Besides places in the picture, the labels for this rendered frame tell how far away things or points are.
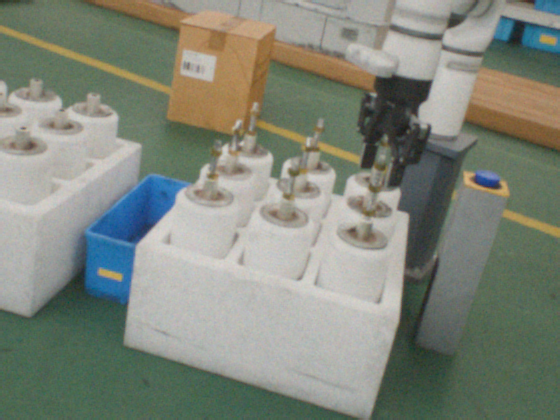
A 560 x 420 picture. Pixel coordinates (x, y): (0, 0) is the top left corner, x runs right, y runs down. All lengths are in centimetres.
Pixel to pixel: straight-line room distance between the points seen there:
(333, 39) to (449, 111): 176
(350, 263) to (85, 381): 41
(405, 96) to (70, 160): 59
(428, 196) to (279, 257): 50
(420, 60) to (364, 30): 215
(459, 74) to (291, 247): 55
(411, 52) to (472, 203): 35
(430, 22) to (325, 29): 224
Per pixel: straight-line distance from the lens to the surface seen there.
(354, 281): 100
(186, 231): 103
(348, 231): 102
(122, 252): 117
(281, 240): 99
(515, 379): 131
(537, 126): 283
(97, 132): 131
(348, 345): 102
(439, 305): 125
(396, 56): 91
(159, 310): 107
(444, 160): 140
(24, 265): 114
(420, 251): 148
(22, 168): 112
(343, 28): 309
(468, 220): 118
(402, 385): 119
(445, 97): 139
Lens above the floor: 68
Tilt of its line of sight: 22 degrees down
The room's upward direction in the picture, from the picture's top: 11 degrees clockwise
